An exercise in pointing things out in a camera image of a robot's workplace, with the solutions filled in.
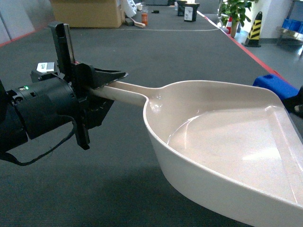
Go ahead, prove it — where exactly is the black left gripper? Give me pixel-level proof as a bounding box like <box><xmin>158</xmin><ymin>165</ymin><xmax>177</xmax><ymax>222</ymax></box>
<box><xmin>14</xmin><ymin>62</ymin><xmax>128</xmax><ymax>140</ymax></box>

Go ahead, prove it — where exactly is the beige plastic dustpan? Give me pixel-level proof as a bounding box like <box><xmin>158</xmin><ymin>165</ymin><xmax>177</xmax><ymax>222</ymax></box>
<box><xmin>89</xmin><ymin>80</ymin><xmax>303</xmax><ymax>227</ymax></box>

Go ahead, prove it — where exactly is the blue plastic part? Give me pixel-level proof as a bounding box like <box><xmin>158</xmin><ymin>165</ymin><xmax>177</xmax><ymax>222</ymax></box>
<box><xmin>253</xmin><ymin>74</ymin><xmax>299</xmax><ymax>100</ymax></box>

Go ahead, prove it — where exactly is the metal shelf rack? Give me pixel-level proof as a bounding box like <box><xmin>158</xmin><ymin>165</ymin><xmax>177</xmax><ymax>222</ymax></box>
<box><xmin>276</xmin><ymin>0</ymin><xmax>303</xmax><ymax>45</ymax></box>

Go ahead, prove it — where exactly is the large cardboard box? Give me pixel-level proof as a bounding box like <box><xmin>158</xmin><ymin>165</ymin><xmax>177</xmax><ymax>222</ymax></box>
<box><xmin>50</xmin><ymin>0</ymin><xmax>125</xmax><ymax>28</ymax></box>

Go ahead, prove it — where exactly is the orange bottle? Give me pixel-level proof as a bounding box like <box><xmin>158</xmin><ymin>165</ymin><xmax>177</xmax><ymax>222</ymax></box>
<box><xmin>142</xmin><ymin>13</ymin><xmax>148</xmax><ymax>26</ymax></box>

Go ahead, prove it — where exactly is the black box behind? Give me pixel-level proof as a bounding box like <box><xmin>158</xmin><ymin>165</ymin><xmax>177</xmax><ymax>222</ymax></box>
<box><xmin>177</xmin><ymin>0</ymin><xmax>187</xmax><ymax>17</ymax></box>

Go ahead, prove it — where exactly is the black box white label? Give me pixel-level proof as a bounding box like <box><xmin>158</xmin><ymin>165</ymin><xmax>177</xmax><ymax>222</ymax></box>
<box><xmin>184</xmin><ymin>3</ymin><xmax>200</xmax><ymax>22</ymax></box>

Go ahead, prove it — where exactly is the red white traffic cone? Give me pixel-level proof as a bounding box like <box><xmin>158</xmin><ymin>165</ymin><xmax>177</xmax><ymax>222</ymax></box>
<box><xmin>226</xmin><ymin>17</ymin><xmax>232</xmax><ymax>35</ymax></box>

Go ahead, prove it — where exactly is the green potted plant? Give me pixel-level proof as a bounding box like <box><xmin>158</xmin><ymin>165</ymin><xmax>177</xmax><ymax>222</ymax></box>
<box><xmin>220</xmin><ymin>0</ymin><xmax>257</xmax><ymax>38</ymax></box>

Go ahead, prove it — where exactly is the yellow black traffic cone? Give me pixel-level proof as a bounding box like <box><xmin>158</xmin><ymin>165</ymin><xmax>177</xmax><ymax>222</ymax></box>
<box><xmin>244</xmin><ymin>11</ymin><xmax>263</xmax><ymax>47</ymax></box>

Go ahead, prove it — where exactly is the wooden handled brush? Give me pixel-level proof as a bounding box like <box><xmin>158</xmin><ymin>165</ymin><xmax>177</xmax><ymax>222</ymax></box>
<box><xmin>125</xmin><ymin>17</ymin><xmax>146</xmax><ymax>28</ymax></box>

